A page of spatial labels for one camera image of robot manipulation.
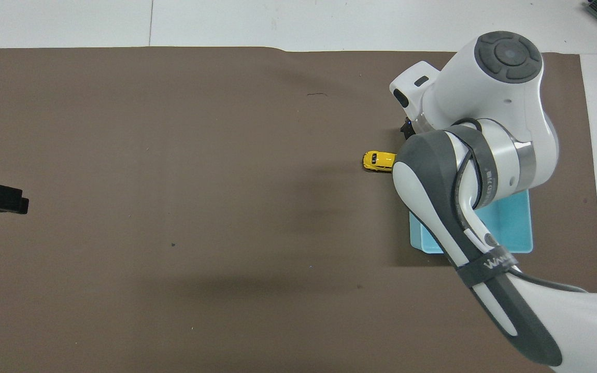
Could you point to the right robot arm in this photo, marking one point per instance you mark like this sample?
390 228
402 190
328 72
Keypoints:
506 103

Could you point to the light blue plastic tray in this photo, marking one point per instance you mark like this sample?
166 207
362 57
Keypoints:
511 223

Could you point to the yellow toy beetle car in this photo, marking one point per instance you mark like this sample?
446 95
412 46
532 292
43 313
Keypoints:
376 160

